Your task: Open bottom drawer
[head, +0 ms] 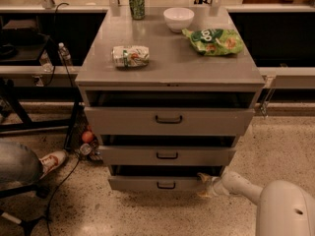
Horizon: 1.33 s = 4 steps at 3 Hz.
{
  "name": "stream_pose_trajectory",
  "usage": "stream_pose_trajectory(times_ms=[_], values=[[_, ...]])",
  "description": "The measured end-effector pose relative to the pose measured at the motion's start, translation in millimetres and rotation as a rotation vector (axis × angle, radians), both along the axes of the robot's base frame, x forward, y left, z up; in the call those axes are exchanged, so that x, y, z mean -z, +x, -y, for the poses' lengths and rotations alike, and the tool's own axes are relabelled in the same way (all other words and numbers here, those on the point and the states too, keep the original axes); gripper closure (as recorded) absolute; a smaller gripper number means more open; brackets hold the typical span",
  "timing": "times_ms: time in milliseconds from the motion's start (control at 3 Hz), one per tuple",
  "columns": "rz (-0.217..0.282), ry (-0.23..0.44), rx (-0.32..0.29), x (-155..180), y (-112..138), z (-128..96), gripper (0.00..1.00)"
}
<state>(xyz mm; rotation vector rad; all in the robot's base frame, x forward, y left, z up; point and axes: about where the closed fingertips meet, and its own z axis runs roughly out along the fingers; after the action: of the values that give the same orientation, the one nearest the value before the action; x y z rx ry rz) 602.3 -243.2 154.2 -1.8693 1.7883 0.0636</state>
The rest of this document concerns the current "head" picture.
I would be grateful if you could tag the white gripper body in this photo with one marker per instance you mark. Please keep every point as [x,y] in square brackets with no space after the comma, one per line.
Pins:
[217,184]

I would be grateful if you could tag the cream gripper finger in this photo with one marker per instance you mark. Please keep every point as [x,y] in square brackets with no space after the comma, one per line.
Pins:
[206,193]
[204,177]

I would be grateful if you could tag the grey bottom drawer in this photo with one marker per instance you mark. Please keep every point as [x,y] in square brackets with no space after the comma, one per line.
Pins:
[160,178]

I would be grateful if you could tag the grey drawer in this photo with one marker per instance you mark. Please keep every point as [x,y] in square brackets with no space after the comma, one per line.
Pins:
[168,121]
[170,156]
[160,178]

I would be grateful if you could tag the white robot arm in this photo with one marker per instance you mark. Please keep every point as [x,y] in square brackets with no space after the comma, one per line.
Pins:
[283,208]

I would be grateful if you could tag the grey drawer cabinet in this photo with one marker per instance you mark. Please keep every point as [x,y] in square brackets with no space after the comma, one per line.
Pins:
[176,77]

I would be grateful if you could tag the grey middle drawer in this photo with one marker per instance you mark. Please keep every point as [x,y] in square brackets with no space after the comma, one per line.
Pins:
[170,156]

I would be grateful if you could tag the grey top drawer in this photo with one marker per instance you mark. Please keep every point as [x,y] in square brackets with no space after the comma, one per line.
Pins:
[168,121]

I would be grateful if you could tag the orange ball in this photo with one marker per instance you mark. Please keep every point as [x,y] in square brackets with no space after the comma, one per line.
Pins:
[87,137]

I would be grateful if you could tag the green chip bag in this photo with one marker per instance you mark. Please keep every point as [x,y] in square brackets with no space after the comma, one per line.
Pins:
[215,42]

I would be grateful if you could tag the lying white soda can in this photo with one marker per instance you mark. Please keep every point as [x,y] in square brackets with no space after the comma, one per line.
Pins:
[130,56]

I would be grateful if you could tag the white orange sneaker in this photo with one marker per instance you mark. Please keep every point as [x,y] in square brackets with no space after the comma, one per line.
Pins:
[52,161]

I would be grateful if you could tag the white bowl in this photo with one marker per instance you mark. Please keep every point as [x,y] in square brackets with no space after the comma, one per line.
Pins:
[178,19]

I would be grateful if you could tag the black office chair base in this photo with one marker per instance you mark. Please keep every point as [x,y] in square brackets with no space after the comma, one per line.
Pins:
[20,206]

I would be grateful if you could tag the clear water bottle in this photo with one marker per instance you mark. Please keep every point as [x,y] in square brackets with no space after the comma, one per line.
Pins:
[64,55]

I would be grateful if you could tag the blue jeans leg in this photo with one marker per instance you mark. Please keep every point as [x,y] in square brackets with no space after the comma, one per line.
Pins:
[18,163]

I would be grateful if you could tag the upright green soda can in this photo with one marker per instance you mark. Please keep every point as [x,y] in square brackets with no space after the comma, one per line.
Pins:
[137,8]

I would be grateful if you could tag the black table frame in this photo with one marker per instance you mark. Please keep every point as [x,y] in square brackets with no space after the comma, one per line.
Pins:
[39,99]

